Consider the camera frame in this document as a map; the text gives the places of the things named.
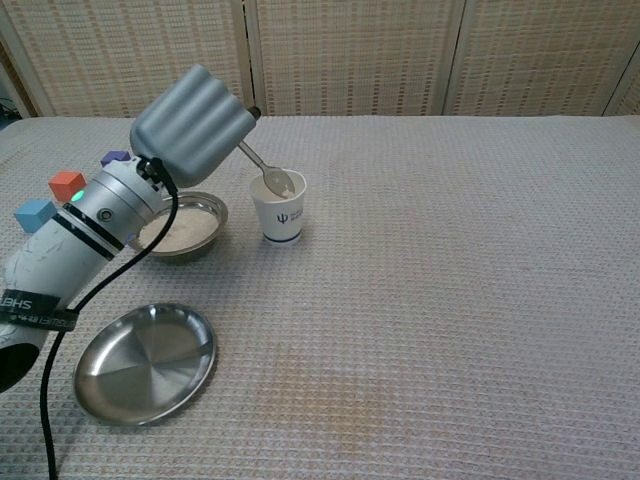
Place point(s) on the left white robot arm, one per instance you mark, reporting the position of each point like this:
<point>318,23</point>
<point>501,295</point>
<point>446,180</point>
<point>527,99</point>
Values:
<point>65,250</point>

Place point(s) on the light blue cube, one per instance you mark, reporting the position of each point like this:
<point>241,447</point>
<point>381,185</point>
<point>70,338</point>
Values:
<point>32,216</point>

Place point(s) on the steel bowl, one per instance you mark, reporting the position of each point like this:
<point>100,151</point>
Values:
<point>200,246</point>

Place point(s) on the metal spoon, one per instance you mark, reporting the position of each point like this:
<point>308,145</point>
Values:
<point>277,181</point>

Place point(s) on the white paper cup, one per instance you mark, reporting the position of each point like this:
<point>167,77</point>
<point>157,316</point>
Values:
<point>282,220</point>

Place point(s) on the steel plate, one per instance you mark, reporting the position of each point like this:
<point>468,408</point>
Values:
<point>145,365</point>

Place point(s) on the white powder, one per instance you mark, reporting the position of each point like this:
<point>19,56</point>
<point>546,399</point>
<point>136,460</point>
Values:
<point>192,227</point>

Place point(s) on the white woven tablecloth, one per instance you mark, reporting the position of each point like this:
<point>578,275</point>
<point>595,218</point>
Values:
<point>425,300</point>

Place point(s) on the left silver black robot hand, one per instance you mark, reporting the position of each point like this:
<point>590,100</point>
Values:
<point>192,125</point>

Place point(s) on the purple cube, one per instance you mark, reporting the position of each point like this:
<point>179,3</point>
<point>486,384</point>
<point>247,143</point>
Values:
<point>114,159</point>

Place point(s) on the woven folding screen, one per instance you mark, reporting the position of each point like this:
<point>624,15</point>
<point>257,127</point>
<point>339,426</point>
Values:
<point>375,55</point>

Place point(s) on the orange cube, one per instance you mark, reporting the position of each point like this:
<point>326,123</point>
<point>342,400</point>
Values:
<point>65,186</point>

